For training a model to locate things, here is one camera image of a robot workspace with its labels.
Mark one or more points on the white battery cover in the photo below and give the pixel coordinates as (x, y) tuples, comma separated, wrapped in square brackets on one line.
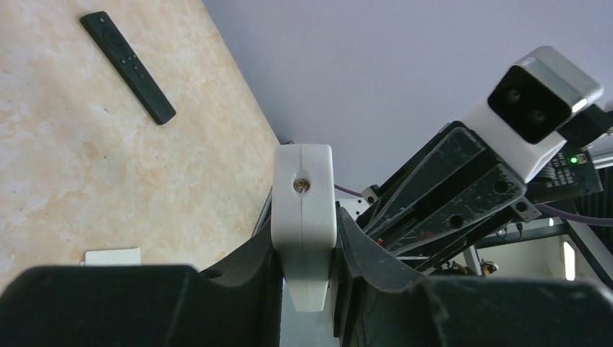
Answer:
[(113, 257)]

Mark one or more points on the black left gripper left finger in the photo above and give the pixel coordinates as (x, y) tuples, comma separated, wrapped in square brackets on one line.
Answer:
[(235, 302)]

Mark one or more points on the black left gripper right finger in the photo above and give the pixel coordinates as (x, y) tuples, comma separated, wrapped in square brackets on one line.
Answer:
[(380, 301)]

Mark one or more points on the white remote control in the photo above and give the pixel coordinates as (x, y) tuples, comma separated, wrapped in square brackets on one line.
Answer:
[(303, 221)]

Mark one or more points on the black remote control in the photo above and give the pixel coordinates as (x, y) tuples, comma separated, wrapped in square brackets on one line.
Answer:
[(126, 62)]

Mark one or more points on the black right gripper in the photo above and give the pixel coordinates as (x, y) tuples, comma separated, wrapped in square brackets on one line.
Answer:
[(456, 190)]

